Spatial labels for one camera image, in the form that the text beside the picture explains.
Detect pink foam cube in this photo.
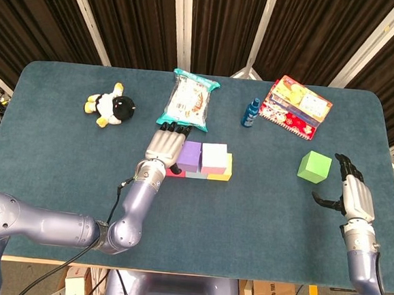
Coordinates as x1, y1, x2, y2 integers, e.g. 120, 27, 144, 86
200, 142, 230, 176

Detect teal carpet table mat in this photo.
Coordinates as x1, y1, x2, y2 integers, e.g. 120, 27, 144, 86
0, 56, 394, 294

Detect red spiral notebook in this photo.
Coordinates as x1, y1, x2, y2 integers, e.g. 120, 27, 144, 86
256, 100, 321, 142

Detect green foam cube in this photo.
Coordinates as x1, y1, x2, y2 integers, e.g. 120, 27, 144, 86
296, 149, 334, 185

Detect yellow foam cube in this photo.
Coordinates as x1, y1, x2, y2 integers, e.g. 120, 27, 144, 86
206, 151, 234, 183

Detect white brown cardboard box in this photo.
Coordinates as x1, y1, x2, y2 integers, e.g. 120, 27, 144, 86
50, 264, 95, 295

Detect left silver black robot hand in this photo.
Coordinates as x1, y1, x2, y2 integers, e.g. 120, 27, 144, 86
142, 119, 195, 177

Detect yellow blue carton box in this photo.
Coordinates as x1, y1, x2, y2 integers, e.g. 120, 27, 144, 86
265, 74, 335, 127

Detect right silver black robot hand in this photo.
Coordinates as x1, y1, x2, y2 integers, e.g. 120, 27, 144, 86
310, 151, 380, 223

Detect red foam cube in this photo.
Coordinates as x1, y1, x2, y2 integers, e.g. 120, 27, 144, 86
165, 167, 187, 178

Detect black white penguin plush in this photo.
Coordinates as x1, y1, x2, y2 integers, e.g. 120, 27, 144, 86
82, 79, 138, 131

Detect teal clear snack bag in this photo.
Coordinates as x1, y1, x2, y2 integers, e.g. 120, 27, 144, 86
155, 66, 222, 134

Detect black velcro cable strap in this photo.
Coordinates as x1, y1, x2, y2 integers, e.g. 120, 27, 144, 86
93, 219, 112, 251

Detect blue spray bottle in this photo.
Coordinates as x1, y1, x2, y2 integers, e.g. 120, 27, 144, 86
240, 97, 261, 128

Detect light blue foam cube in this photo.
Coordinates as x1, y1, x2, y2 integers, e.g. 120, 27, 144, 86
184, 170, 210, 181

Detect purple foam cube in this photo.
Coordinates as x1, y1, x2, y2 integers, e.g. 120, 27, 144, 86
175, 139, 204, 174

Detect grey-blue robot torso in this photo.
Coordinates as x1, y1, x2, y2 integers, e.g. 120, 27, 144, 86
103, 268, 242, 295

